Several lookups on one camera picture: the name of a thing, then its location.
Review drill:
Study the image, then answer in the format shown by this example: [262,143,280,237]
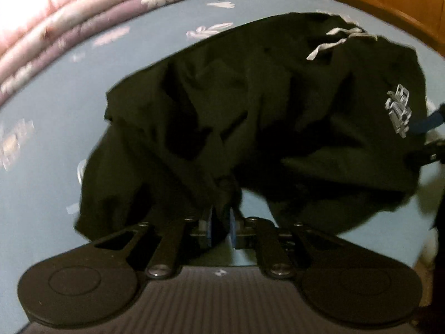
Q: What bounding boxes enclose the pink purple floral quilt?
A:
[0,0,226,101]

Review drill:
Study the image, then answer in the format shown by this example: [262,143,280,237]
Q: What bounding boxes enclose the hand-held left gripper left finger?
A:
[93,208,215,280]

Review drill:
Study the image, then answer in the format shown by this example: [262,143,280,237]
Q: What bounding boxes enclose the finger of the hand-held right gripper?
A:
[407,142,445,168]
[410,103,445,136]

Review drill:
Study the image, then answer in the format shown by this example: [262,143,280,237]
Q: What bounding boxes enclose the black pants with white drawstring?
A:
[75,11,432,247]

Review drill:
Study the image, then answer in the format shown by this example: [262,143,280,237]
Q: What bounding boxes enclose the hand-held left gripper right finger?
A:
[229,210,348,281]

